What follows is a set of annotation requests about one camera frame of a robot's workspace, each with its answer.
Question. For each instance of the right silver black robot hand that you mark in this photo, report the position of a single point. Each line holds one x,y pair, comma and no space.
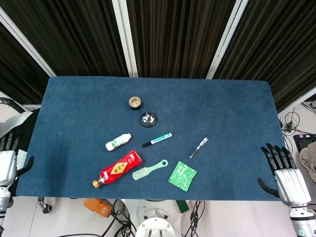
288,180

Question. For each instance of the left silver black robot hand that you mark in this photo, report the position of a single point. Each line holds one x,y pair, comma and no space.
7,165

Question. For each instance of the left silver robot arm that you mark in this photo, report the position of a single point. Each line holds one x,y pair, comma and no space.
4,200

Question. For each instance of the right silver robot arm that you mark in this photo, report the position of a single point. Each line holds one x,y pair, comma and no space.
303,219

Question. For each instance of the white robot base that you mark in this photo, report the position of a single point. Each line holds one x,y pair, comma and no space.
154,221

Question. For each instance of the black ballpoint pen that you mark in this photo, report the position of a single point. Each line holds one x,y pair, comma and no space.
199,146

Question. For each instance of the green white marker pen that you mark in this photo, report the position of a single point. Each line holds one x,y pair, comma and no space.
157,140

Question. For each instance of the beige sneaker shoe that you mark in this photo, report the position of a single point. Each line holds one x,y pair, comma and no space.
308,160

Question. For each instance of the black electronic device box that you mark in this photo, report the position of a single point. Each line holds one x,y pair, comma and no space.
304,141

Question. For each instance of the black caster wheel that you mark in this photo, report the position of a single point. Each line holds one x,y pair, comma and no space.
45,205

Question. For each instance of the orange power box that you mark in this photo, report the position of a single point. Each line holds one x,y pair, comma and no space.
98,207

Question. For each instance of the green snack packet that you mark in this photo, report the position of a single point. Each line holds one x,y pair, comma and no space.
182,175

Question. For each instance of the dark green block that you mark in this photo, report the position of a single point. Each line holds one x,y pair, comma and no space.
182,206

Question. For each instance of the red label sauce bottle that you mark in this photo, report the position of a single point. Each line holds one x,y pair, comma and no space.
118,168

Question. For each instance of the small white plastic bottle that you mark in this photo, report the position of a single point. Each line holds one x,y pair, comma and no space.
118,142

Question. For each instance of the light green brush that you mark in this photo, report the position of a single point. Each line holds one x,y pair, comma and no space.
148,170

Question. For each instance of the blue felt table cloth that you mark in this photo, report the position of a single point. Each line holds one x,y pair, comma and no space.
158,103

